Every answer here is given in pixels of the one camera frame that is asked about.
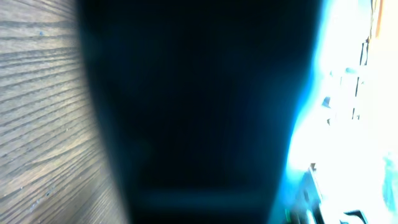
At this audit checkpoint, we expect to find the Samsung Galaxy smartphone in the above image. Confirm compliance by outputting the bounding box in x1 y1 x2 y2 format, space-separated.
75 0 323 223

